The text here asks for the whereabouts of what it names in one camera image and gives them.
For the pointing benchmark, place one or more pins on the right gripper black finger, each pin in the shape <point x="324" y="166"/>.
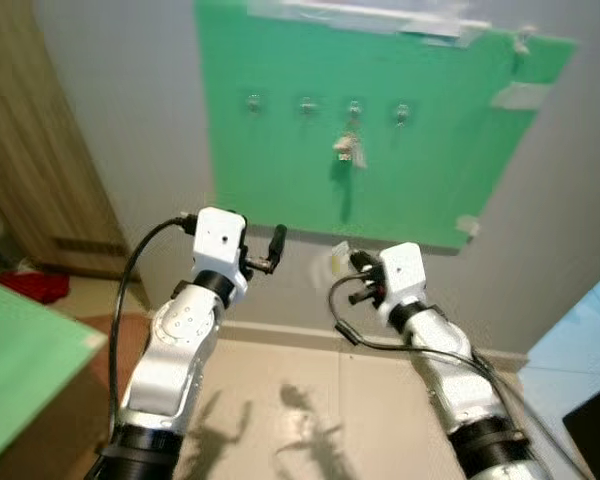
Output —
<point x="364" y="263"/>

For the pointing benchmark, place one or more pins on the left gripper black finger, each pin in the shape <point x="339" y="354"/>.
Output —
<point x="277" y="240"/>
<point x="246" y="238"/>

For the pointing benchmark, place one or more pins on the pale yellow key tag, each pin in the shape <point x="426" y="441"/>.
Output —
<point x="338" y="263"/>

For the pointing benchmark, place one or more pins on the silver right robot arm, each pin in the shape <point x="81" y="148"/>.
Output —
<point x="460" y="390"/>

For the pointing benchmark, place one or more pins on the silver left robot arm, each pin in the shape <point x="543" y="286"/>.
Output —
<point x="170" y="360"/>

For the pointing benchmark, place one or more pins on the clear adhesive metal hook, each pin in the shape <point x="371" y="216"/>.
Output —
<point x="253" y="102"/>
<point x="354" y="108"/>
<point x="402" y="112"/>
<point x="307" y="105"/>

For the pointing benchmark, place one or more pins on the beige baseboard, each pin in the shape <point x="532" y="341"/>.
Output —
<point x="310" y="335"/>

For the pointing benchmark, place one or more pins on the small clear tape on corner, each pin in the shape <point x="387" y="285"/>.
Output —
<point x="467" y="226"/>

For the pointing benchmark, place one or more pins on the light blue cabinet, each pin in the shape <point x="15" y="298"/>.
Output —
<point x="570" y="340"/>

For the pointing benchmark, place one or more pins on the red cloth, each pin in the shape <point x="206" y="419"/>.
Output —
<point x="35" y="287"/>

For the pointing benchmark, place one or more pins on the wooden door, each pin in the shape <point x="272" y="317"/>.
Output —
<point x="40" y="170"/>

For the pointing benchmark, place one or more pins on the clear tape on board edge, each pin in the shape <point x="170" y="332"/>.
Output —
<point x="522" y="96"/>

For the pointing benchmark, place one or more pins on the brown rug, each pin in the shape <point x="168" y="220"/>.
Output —
<point x="80" y="420"/>

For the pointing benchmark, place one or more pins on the long white strip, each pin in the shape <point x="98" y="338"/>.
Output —
<point x="380" y="18"/>

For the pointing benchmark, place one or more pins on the wide clear tape patch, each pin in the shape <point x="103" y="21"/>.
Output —
<point x="450" y="32"/>

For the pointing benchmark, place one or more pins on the green mat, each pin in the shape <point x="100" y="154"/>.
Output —
<point x="25" y="380"/>

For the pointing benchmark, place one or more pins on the black box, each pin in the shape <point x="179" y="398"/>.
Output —
<point x="598" y="435"/>

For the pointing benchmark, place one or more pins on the crumpled clear tape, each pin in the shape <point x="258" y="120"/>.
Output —
<point x="523" y="42"/>

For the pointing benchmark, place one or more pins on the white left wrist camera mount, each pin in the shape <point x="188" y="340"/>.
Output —
<point x="218" y="240"/>

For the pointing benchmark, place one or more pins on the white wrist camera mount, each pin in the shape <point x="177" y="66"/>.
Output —
<point x="218" y="240"/>
<point x="402" y="272"/>

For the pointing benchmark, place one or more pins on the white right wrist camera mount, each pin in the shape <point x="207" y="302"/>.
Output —
<point x="402" y="272"/>

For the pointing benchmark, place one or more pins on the green wall board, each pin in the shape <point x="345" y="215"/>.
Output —
<point x="450" y="160"/>

